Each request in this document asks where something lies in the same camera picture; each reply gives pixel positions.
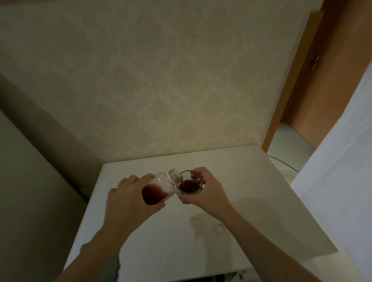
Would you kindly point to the person's left thumb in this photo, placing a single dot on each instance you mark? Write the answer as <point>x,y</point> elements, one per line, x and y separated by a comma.
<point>155,206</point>

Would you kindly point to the person's left middle finger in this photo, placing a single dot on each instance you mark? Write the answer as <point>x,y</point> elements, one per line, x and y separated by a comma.
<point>128,180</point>

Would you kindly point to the person's left forearm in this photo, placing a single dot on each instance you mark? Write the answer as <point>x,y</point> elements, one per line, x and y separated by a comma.
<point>96,255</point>

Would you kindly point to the person's right thumb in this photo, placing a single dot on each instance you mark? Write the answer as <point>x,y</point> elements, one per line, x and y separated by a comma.
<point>189,198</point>

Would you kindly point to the brown wooden door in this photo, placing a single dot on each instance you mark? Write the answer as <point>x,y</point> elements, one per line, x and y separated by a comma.
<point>328,69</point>

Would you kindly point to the person's left hand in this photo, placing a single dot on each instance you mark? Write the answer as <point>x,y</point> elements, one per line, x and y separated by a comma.
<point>128,203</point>

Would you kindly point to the brown wooden door frame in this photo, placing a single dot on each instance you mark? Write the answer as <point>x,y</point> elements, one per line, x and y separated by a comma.
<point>290,81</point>

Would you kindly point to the person's right hand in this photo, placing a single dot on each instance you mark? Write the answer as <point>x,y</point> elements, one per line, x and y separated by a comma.
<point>207,194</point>

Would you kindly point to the white bottle cap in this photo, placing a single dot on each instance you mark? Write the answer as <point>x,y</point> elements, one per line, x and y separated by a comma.
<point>220,229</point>

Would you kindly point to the clear plastic bottle dark juice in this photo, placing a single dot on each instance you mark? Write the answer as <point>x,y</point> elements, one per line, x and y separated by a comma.
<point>161,187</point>

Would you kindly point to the person's right forearm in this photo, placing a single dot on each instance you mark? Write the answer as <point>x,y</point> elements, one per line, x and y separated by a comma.
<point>261,247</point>

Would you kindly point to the clear glass with dark juice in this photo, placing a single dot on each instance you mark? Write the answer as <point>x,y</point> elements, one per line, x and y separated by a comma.
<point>189,185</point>

